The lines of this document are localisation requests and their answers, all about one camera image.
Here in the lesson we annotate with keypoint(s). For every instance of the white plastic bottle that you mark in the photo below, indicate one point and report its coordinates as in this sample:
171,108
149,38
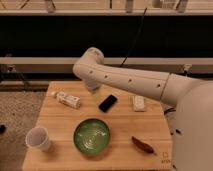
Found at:
66,99

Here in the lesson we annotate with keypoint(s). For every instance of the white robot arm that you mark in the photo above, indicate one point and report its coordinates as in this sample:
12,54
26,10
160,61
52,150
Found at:
191,97

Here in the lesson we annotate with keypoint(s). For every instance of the green ceramic bowl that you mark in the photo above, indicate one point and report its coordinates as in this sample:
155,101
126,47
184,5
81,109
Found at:
91,137

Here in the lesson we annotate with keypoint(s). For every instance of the black smartphone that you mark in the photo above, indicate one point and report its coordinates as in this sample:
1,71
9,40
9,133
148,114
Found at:
107,103

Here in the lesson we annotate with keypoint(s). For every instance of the wooden table board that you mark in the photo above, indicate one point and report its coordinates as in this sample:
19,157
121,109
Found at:
121,154

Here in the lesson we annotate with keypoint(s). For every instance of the dried red chili pepper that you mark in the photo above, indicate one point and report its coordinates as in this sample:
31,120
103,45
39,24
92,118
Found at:
143,146

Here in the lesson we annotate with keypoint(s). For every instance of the white paper cup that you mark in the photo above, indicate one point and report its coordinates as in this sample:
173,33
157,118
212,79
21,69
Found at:
38,138

